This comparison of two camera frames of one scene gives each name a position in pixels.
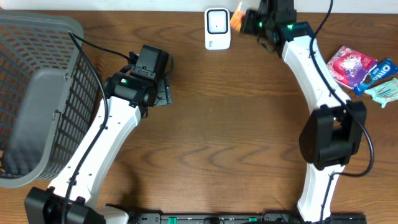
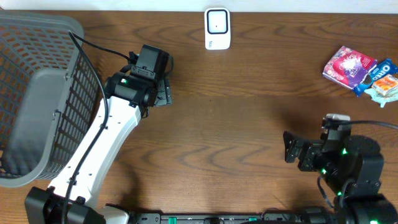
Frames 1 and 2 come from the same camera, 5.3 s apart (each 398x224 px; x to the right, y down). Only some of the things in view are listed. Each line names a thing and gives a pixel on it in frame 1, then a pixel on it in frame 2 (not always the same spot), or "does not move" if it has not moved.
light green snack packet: x=384 y=93 does not move
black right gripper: x=248 y=20 -> x=311 y=146
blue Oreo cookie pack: x=383 y=68 does not move
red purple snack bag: x=348 y=66 does not move
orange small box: x=236 y=19 -> x=385 y=84
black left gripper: x=166 y=93 does not move
